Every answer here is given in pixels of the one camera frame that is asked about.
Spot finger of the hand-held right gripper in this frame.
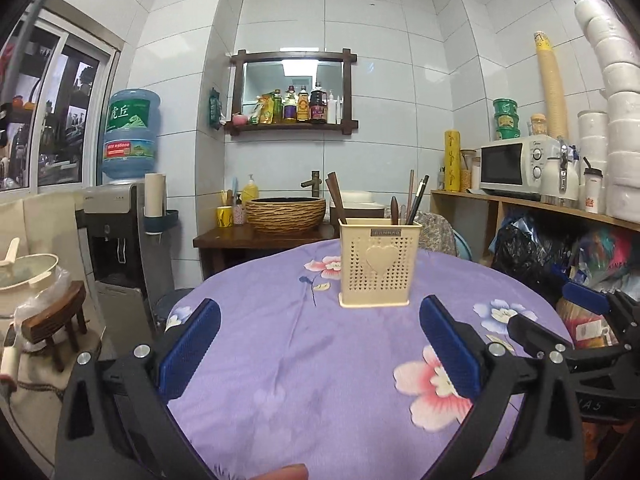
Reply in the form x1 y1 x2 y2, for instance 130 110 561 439
561 281 613 318
506 311 576 358

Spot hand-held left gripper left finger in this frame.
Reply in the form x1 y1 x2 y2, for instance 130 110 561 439
55 297 223 480

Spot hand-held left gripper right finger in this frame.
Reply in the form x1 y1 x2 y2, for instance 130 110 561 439
419 295 586 480

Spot cream plastic utensil holder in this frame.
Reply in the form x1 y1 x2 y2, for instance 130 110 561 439
338 217 423 309

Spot black chopstick gold band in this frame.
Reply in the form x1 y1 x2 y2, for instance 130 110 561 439
405 175 431 226

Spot dark wooden stick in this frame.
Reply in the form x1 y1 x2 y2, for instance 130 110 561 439
326 172 345 221

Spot person's left hand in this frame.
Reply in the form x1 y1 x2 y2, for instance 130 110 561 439
260 464 309 480

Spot dark round trash bin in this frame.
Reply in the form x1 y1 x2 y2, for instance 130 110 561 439
152 287 196 333

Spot colourful plastic bags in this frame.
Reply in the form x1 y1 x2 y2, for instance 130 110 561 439
565 225 640 291

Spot black garbage bag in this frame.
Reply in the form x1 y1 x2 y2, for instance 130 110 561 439
490 212 566 291

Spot dark wooden vanity table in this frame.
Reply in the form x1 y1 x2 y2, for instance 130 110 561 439
193 222 335 281

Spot white cup with straw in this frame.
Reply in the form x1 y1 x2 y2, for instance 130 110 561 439
582 157 605 213

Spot purple floral tablecloth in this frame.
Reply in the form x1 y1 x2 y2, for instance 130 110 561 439
162 237 573 480

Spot grey water dispenser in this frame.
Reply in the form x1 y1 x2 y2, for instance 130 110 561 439
82 182 156 331

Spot floral patterned cloth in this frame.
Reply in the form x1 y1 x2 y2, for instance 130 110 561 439
400 210 458 257

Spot white thermos flask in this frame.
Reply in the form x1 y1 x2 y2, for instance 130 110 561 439
540 145 581 201

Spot light wooden shelf unit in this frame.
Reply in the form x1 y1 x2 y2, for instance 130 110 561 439
430 189 640 271

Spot small wooden stool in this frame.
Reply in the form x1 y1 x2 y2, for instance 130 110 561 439
20 280 88 372

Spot white microwave oven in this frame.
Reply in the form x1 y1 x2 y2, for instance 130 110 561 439
479 136 563 196

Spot woven brown wash basin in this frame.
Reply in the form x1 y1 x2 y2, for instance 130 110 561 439
245 197 327 234

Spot stack of white paper rolls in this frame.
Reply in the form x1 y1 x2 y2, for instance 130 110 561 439
574 0 640 223

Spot brown pot white lid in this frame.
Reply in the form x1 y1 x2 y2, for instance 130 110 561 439
330 189 385 226

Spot glass storage jar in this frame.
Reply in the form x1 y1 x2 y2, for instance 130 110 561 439
460 149 476 193

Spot pan with glass lid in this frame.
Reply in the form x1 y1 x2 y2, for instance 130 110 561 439
0 237 61 291

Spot yellow wrapped tube pack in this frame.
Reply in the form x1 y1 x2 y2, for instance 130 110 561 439
444 130 461 193

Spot tall paper cup stack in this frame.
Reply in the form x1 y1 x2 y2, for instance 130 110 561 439
533 31 568 140

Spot blue water cooler bottle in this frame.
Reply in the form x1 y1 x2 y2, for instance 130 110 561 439
102 88 163 185

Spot wooden framed mirror shelf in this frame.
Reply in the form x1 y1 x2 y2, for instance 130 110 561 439
230 49 359 136

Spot yellow seasoning packet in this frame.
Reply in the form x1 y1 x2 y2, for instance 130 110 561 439
248 95 275 125

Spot sliding glass window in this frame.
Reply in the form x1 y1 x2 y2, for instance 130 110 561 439
0 10 121 196

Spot dark soy sauce bottle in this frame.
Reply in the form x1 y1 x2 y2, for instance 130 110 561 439
309 82 328 123

